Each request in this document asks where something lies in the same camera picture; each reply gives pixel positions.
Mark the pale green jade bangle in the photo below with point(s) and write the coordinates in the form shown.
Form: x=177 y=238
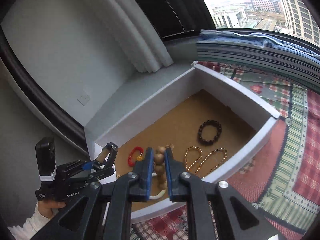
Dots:
x=162 y=186

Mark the person's left hand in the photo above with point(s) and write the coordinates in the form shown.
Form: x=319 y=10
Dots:
x=46 y=207

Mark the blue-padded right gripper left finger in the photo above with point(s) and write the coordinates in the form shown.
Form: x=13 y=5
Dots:
x=134 y=186

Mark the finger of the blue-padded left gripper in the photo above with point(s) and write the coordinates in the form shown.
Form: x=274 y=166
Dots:
x=106 y=158
x=88 y=165

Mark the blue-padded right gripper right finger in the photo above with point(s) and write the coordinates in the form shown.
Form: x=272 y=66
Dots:
x=186 y=187

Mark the white cardboard box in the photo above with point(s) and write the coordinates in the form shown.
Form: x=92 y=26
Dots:
x=166 y=108

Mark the white wall socket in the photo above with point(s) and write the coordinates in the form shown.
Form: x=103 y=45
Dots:
x=83 y=99

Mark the blue striped folded blanket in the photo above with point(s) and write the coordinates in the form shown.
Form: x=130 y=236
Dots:
x=276 y=54

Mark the patchwork plaid quilt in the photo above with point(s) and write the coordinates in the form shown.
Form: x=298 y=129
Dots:
x=282 y=179

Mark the white knit sleeve forearm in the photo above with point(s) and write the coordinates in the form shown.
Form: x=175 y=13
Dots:
x=31 y=226

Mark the white left curtain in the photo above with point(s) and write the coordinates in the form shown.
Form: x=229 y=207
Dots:
x=137 y=37

